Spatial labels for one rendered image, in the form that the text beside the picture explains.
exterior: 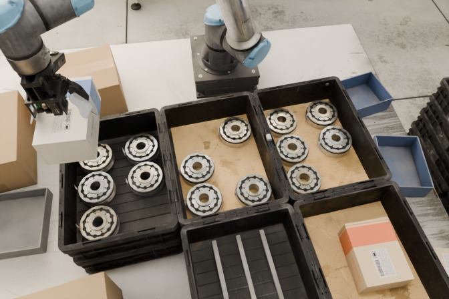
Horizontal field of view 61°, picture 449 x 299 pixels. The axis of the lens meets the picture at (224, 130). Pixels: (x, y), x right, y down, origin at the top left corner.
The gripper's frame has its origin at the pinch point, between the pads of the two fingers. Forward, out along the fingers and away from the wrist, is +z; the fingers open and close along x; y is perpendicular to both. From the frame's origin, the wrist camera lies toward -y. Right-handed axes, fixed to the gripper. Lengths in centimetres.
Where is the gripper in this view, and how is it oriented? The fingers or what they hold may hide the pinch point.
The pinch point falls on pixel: (67, 115)
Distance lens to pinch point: 101.6
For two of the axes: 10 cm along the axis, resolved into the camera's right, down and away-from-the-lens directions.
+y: 1.3, 8.1, -5.6
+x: 9.9, -1.1, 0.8
